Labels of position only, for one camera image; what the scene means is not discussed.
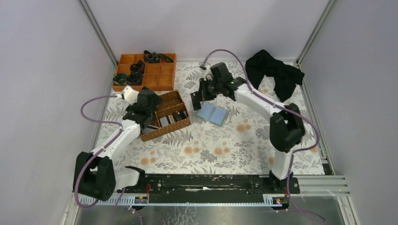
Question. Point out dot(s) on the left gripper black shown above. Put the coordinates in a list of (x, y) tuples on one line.
[(144, 117)]

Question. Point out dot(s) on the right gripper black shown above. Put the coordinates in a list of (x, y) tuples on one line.
[(201, 94)]

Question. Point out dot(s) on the green card holder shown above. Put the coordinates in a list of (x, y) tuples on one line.
[(213, 114)]

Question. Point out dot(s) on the woven brown basket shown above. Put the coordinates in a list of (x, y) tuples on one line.
[(171, 102)]

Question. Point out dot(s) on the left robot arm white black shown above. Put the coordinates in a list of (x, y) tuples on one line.
[(95, 175)]

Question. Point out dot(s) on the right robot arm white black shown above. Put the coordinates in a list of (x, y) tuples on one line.
[(286, 128)]

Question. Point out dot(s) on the card in basket lower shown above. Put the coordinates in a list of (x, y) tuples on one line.
[(150, 128)]

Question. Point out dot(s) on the black item in basket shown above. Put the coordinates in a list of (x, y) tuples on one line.
[(178, 116)]

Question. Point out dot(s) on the orange divided tray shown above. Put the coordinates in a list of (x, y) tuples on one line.
[(155, 71)]

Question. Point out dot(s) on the floral table mat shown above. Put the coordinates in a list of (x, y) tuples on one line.
[(240, 146)]

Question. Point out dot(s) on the black cloth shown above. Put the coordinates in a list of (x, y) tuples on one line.
[(286, 77)]

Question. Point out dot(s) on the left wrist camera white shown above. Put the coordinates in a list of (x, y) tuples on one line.
[(129, 94)]

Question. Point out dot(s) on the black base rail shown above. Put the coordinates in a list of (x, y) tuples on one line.
[(213, 185)]

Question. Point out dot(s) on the white slotted cable duct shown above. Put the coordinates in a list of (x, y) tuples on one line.
[(179, 200)]

